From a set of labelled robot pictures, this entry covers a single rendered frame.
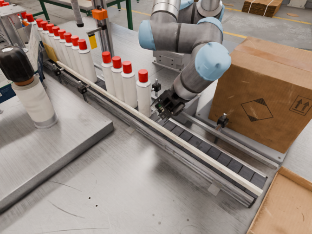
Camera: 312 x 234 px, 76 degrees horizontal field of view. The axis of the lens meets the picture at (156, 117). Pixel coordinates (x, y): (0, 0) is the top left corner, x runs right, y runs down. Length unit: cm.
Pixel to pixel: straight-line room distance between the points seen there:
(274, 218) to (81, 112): 76
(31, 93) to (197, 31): 55
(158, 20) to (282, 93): 42
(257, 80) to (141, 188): 50
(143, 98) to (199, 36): 30
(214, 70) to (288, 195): 49
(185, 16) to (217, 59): 67
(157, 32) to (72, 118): 50
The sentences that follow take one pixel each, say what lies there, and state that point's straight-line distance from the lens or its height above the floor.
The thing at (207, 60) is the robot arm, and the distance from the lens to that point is 45.
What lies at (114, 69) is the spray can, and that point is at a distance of 79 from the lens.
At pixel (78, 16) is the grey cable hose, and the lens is 109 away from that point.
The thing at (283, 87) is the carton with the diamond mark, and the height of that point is 110.
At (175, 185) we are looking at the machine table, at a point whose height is 83.
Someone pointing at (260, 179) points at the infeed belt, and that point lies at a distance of 72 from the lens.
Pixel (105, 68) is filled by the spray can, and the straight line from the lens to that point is 83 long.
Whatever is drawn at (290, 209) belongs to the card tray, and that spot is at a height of 83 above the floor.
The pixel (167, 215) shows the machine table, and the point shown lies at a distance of 66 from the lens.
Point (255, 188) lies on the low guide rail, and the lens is 65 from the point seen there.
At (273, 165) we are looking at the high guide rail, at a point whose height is 96.
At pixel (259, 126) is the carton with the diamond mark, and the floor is 93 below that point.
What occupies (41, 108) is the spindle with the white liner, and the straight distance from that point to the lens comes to 81.
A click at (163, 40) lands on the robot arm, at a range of 55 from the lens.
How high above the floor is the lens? 145
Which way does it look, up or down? 45 degrees down
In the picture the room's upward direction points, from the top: straight up
